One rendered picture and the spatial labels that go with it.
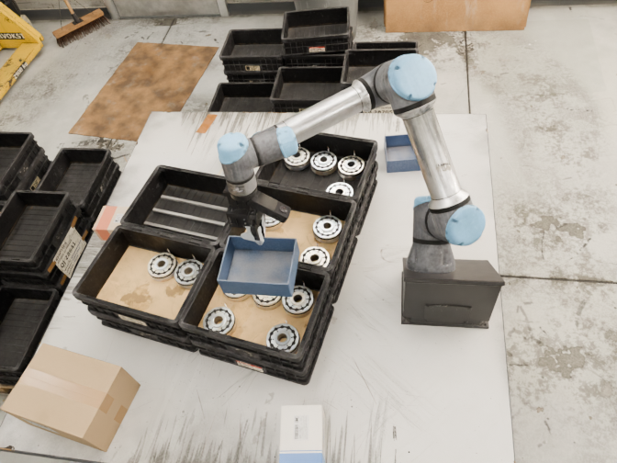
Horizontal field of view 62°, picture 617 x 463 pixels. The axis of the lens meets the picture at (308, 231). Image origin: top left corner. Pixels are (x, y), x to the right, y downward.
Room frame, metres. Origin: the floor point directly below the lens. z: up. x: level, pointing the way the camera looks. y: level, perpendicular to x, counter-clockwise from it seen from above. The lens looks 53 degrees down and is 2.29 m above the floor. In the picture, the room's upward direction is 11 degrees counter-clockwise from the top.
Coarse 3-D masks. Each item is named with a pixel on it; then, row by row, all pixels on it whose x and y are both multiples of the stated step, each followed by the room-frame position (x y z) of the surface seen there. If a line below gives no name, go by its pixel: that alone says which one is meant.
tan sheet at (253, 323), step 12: (216, 300) 0.89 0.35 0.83; (228, 300) 0.89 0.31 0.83; (252, 300) 0.87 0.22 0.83; (300, 300) 0.83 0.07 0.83; (240, 312) 0.83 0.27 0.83; (252, 312) 0.82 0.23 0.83; (264, 312) 0.81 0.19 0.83; (276, 312) 0.81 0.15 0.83; (240, 324) 0.79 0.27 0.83; (252, 324) 0.78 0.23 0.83; (264, 324) 0.77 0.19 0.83; (276, 324) 0.76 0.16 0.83; (300, 324) 0.75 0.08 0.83; (240, 336) 0.75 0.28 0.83; (252, 336) 0.74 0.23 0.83; (264, 336) 0.73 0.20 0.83; (300, 336) 0.71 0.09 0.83
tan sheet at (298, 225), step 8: (296, 216) 1.18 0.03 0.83; (304, 216) 1.18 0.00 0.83; (312, 216) 1.17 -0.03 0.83; (320, 216) 1.16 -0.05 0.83; (288, 224) 1.15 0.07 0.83; (296, 224) 1.15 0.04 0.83; (304, 224) 1.14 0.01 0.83; (312, 224) 1.13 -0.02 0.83; (272, 232) 1.13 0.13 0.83; (280, 232) 1.12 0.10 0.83; (288, 232) 1.12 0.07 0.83; (296, 232) 1.11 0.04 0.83; (304, 232) 1.10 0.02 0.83; (312, 232) 1.09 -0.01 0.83; (304, 240) 1.07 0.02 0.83; (312, 240) 1.06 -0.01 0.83; (304, 248) 1.03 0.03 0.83; (328, 248) 1.02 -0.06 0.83
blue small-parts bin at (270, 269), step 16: (240, 240) 0.90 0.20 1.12; (272, 240) 0.87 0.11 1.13; (288, 240) 0.86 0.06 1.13; (224, 256) 0.84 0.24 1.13; (240, 256) 0.88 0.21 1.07; (256, 256) 0.87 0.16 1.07; (272, 256) 0.86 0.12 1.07; (288, 256) 0.85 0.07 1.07; (224, 272) 0.81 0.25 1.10; (240, 272) 0.83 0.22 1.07; (256, 272) 0.82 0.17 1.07; (272, 272) 0.81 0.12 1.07; (288, 272) 0.79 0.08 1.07; (224, 288) 0.77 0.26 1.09; (240, 288) 0.76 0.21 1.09; (256, 288) 0.74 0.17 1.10; (272, 288) 0.73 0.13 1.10; (288, 288) 0.72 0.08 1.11
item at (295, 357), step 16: (208, 272) 0.95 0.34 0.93; (320, 272) 0.86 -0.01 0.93; (320, 288) 0.80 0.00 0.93; (192, 304) 0.84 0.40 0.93; (320, 304) 0.76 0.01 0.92; (208, 336) 0.73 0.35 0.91; (224, 336) 0.71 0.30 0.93; (304, 336) 0.66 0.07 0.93; (272, 352) 0.63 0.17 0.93; (288, 352) 0.62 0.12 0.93; (304, 352) 0.62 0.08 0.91
